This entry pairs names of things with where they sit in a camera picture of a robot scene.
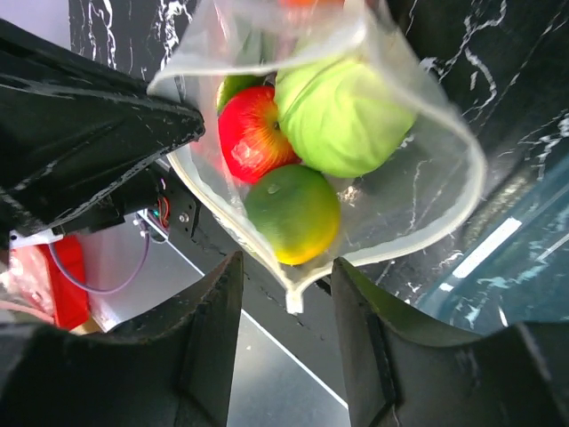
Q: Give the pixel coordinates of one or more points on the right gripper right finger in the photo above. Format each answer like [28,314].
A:
[401,367]

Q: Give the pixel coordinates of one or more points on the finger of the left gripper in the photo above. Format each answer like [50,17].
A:
[74,130]

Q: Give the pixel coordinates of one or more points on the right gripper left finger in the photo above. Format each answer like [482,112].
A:
[170,366]

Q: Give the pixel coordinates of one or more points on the clear zip top bag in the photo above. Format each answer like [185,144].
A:
[427,187]

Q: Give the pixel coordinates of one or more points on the fake green cabbage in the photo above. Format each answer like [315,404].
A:
[339,116]

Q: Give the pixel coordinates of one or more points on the fake red apple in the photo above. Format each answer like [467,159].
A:
[251,140]

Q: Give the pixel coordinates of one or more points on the fake green orange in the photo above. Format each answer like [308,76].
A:
[297,210]

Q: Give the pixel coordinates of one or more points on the blue transparent plastic container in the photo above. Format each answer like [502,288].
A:
[516,272]

